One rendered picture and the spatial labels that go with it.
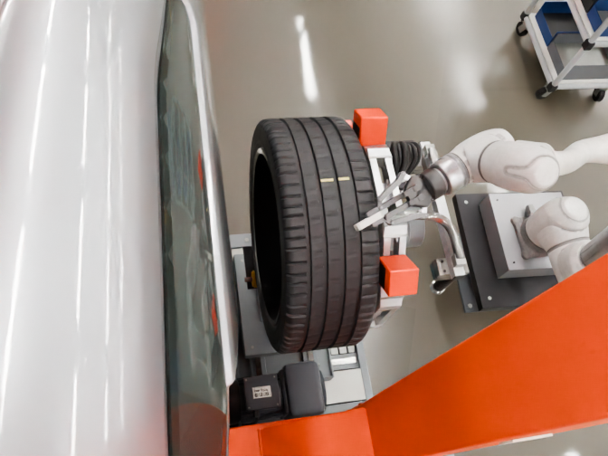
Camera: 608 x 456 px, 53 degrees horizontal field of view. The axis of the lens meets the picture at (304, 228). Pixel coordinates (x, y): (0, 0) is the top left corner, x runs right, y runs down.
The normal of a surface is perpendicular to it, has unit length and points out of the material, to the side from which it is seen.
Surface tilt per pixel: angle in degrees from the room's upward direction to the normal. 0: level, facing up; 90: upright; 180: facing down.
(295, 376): 0
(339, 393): 0
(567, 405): 90
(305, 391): 0
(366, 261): 37
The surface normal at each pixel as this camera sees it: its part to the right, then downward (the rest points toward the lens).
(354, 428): -0.45, -0.29
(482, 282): 0.16, -0.41
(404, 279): 0.22, 0.36
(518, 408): -0.98, 0.07
